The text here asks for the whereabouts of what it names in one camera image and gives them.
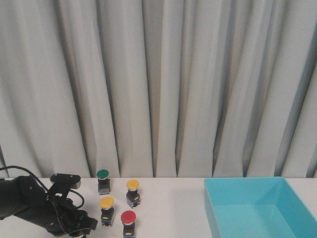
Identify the camera cable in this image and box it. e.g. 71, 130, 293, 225
0, 165, 85, 211

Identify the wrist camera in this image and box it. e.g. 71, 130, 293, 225
50, 174, 81, 189

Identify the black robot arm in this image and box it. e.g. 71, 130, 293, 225
0, 174, 98, 237

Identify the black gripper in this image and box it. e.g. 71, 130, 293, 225
37, 193, 98, 237

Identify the light blue plastic box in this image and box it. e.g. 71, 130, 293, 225
204, 177, 317, 238

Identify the upright green push button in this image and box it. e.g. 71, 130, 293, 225
97, 169, 111, 195

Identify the yellow push button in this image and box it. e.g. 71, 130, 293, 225
99, 196, 114, 226
126, 179, 141, 208

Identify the front red push button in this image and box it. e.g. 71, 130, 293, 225
120, 210, 136, 238

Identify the white pleated curtain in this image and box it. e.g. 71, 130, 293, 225
0, 0, 317, 178

